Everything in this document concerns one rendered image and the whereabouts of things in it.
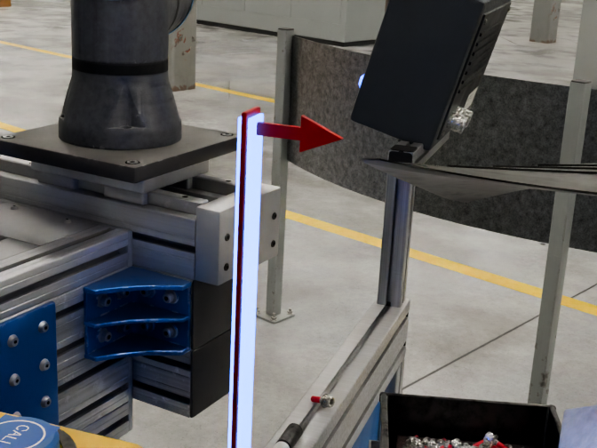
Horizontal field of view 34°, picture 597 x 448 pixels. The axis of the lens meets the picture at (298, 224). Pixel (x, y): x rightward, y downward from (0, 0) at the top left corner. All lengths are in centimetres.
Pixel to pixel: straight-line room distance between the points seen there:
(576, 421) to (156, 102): 69
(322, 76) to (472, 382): 102
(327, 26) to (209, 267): 946
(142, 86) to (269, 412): 169
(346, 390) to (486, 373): 210
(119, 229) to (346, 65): 174
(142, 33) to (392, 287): 42
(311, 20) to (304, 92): 763
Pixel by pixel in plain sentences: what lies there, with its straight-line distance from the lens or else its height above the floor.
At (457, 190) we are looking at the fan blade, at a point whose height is 113.
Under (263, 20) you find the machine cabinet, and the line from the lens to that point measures 1115.
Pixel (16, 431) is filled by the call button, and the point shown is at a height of 108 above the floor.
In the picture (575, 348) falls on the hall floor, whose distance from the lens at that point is 336.
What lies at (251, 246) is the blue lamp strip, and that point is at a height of 110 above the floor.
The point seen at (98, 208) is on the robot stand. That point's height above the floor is 96.
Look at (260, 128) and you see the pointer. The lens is 64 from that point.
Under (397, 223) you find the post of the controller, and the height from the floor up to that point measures 97.
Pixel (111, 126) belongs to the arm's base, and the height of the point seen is 107.
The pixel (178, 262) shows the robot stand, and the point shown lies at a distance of 115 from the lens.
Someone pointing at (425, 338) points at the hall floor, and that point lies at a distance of 328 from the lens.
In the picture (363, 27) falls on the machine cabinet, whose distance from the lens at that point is 1062.
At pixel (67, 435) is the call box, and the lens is 49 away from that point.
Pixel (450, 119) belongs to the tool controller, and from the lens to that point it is 123.
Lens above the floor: 131
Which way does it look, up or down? 18 degrees down
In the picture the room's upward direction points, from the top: 3 degrees clockwise
